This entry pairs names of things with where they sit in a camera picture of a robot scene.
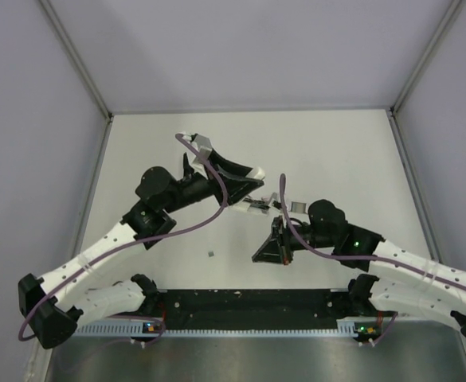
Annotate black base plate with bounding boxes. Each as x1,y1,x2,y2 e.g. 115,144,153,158
151,289,378,330

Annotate white stapler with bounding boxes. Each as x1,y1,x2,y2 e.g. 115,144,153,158
231,197,281,216

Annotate grey slotted cable duct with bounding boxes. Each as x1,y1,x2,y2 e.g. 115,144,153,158
76,321,381,339

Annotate staple box tray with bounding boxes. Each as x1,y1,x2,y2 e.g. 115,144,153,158
290,201,307,214

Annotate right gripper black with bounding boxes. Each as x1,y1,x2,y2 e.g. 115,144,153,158
253,215,335,266

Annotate black stapler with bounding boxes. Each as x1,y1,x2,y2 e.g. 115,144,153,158
182,153,195,179

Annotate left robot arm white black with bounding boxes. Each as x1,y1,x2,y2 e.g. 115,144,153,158
18,148,265,349

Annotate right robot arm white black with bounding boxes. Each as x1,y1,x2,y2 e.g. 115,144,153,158
252,199,466,337

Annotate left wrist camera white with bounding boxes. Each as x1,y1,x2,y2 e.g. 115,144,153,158
177,132,213,173

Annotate left aluminium corner post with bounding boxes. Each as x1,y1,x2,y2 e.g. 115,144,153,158
36,0,113,122

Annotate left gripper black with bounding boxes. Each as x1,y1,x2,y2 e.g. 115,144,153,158
163,148,263,214

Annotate right aluminium corner post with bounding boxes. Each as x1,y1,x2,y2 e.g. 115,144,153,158
390,0,466,118

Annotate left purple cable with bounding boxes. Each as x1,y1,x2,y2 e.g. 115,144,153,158
18,133,233,344

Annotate aluminium corner post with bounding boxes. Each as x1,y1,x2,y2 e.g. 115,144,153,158
390,0,466,118
36,0,113,122

